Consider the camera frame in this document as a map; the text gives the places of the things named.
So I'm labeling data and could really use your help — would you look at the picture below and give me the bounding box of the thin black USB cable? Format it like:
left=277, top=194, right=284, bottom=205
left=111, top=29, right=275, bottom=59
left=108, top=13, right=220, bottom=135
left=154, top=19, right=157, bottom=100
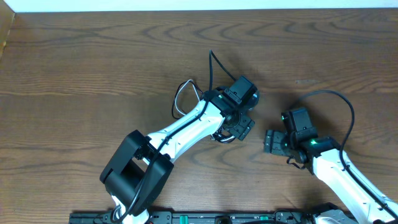
left=211, top=132, right=237, bottom=144

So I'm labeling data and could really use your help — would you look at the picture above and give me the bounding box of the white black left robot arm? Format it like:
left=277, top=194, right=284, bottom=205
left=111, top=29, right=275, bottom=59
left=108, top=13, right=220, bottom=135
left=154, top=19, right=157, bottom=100
left=99, top=76, right=259, bottom=223

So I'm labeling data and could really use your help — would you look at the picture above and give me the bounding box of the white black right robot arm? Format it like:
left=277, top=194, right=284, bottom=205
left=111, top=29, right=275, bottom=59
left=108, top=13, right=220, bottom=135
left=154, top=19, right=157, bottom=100
left=264, top=108, right=397, bottom=223

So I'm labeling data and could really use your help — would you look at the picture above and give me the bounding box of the black left camera cable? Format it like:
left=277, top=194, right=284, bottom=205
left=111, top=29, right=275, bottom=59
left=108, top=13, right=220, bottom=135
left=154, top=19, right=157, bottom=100
left=110, top=49, right=237, bottom=223

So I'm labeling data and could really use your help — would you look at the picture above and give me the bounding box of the black camera cable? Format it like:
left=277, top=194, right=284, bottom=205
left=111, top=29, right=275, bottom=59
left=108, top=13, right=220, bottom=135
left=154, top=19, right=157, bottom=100
left=110, top=49, right=237, bottom=223
left=290, top=90, right=398, bottom=218

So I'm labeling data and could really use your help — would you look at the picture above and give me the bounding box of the black right camera cable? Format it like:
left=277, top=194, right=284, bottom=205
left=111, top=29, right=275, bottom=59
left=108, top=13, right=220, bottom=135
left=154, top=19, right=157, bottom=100
left=290, top=90, right=398, bottom=218

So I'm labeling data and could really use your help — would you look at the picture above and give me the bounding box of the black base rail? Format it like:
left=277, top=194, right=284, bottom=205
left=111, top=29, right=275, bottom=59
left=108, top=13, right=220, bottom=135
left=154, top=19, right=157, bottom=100
left=68, top=210, right=313, bottom=224

